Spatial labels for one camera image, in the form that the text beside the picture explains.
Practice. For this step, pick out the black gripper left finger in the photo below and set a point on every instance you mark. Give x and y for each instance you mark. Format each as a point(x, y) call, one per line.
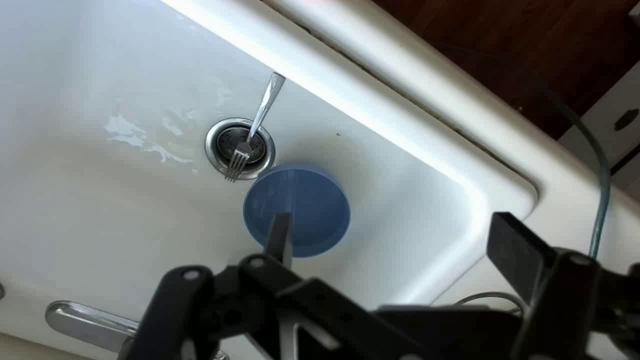
point(200, 312)

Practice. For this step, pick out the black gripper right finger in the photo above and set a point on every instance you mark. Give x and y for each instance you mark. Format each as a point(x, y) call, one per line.
point(566, 300)

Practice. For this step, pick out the chrome faucet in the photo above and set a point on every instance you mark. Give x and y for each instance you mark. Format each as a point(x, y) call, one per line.
point(81, 321)

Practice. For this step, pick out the white kitchen sink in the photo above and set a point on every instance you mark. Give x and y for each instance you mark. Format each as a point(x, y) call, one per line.
point(101, 220)

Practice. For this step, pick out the blue plastic bowl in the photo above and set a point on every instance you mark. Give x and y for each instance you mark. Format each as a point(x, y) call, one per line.
point(313, 207)

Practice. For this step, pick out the round steel sink drain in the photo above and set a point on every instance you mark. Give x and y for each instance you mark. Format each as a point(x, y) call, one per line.
point(223, 142)

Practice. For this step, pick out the white plate with slot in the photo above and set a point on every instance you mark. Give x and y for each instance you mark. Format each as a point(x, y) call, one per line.
point(626, 93)

